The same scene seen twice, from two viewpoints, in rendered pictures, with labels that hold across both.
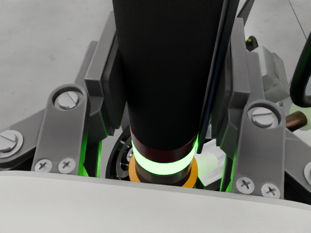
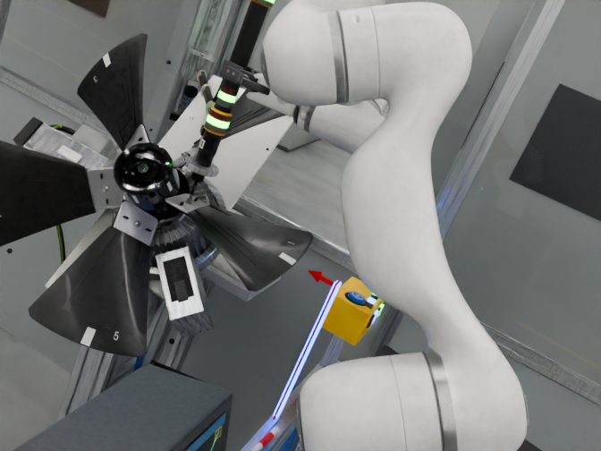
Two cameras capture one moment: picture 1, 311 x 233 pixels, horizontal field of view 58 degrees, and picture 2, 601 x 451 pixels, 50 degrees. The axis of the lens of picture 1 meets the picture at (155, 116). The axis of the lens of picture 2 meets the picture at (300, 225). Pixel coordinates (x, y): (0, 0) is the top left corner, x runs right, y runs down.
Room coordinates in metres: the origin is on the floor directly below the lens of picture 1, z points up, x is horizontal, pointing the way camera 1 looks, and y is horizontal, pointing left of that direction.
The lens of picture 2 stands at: (-0.30, 1.20, 1.65)
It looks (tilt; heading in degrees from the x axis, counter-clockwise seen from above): 18 degrees down; 277
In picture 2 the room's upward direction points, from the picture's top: 23 degrees clockwise
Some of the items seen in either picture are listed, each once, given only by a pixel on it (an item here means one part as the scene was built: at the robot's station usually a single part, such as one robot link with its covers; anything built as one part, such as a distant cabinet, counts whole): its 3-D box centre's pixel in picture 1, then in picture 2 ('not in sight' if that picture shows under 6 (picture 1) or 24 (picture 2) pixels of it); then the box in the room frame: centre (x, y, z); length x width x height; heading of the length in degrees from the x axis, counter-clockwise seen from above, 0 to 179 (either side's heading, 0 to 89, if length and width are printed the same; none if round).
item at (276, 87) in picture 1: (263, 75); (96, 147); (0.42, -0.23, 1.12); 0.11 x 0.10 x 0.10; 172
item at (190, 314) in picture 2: not in sight; (185, 293); (0.03, -0.03, 0.98); 0.20 x 0.16 x 0.20; 82
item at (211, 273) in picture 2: not in sight; (215, 258); (0.12, -0.56, 0.85); 0.36 x 0.24 x 0.03; 172
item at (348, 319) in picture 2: not in sight; (352, 311); (-0.32, -0.25, 1.02); 0.16 x 0.10 x 0.11; 82
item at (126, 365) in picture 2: not in sight; (116, 371); (0.18, -0.24, 0.56); 0.19 x 0.04 x 0.04; 82
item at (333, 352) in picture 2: not in sight; (335, 345); (-0.32, -0.25, 0.92); 0.03 x 0.03 x 0.12; 82
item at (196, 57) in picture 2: not in sight; (198, 66); (0.36, -0.56, 1.35); 0.10 x 0.07 x 0.08; 117
